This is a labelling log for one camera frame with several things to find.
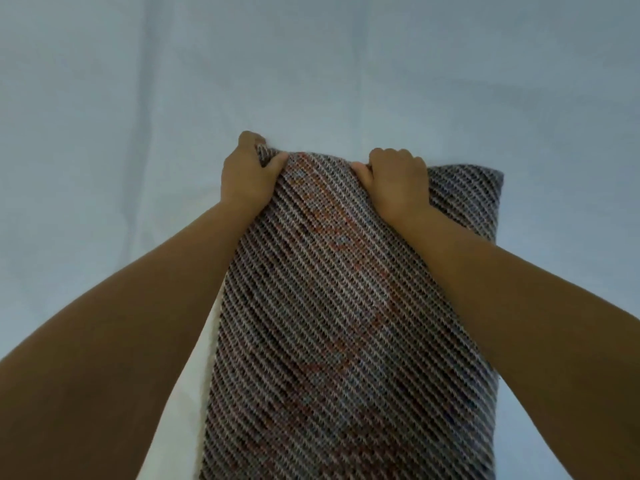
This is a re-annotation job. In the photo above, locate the person's right hand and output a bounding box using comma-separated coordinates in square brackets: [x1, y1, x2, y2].
[350, 148, 434, 223]

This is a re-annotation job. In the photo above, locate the person's right forearm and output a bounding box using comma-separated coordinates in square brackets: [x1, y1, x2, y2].
[382, 207, 640, 480]

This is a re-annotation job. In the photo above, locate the person's left forearm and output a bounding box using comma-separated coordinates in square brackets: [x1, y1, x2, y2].
[0, 197, 262, 480]

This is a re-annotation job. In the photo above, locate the person's left hand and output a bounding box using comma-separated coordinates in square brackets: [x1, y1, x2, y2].
[220, 131, 290, 209]

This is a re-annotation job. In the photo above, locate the striped knit pillow cover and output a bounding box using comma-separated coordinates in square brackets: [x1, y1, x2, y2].
[199, 145, 505, 480]

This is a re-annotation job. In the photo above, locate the light blue bed sheet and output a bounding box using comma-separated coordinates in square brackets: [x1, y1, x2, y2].
[0, 0, 640, 480]

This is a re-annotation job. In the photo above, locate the white pillow insert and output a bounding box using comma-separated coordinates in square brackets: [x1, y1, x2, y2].
[141, 282, 227, 480]

